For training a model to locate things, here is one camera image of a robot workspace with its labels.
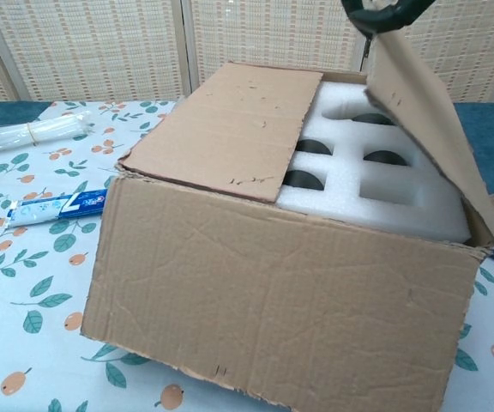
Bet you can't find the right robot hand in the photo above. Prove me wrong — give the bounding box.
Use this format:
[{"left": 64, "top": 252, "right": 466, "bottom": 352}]
[{"left": 340, "top": 0, "right": 439, "bottom": 35}]

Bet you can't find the brown cardboard box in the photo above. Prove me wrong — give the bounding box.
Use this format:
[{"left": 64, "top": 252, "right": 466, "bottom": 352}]
[{"left": 79, "top": 29, "right": 494, "bottom": 412}]

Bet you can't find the white foam insert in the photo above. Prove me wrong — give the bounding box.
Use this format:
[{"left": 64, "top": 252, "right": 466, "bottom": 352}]
[{"left": 275, "top": 80, "right": 473, "bottom": 245}]

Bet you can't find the bamboo folding screen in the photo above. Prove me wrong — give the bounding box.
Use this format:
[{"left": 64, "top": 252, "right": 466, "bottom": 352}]
[{"left": 0, "top": 0, "right": 494, "bottom": 112}]

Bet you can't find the blue white toothpaste tube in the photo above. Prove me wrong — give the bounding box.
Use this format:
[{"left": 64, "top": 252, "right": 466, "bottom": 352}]
[{"left": 5, "top": 188, "right": 111, "bottom": 228}]

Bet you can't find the bundle of clear plastic straws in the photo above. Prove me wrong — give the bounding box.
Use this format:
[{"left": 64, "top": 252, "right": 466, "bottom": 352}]
[{"left": 0, "top": 110, "right": 96, "bottom": 156}]

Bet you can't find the floral tablecloth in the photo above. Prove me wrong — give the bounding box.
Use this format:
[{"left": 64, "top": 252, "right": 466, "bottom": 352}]
[{"left": 0, "top": 99, "right": 494, "bottom": 412}]

